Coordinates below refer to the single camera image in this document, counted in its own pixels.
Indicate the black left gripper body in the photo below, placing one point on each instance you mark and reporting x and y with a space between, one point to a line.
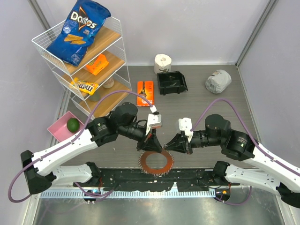
141 143

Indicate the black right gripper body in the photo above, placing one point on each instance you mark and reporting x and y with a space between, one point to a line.
189 146

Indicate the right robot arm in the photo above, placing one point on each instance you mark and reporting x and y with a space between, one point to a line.
275 175

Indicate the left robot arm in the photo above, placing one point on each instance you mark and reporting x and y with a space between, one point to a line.
44 168

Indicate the orange razor box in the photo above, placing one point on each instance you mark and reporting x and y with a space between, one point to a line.
145 89

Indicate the black plastic storage bin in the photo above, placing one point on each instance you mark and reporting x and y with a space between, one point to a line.
180 88

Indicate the grey wrapped paper bundle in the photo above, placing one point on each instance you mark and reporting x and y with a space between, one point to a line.
218 81

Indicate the green lime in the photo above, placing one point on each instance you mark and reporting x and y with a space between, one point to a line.
73 125

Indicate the yellow M&M candy bag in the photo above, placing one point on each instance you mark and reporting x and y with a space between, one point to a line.
84 86

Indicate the pink plastic tray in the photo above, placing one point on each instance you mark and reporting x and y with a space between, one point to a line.
59 128

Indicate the white toilet paper roll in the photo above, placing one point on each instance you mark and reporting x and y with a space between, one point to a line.
162 63

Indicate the orange snack box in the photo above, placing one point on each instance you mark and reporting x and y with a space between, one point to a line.
97 65

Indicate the blue Doritos chip bag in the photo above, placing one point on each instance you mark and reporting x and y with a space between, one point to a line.
79 30

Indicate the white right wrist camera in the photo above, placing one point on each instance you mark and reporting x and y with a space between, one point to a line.
185 125

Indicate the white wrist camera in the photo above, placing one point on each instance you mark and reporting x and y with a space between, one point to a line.
185 125
154 120

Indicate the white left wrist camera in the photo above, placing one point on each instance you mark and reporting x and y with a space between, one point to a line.
154 120

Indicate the white wire wooden shelf rack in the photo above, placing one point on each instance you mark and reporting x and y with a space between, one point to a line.
102 71

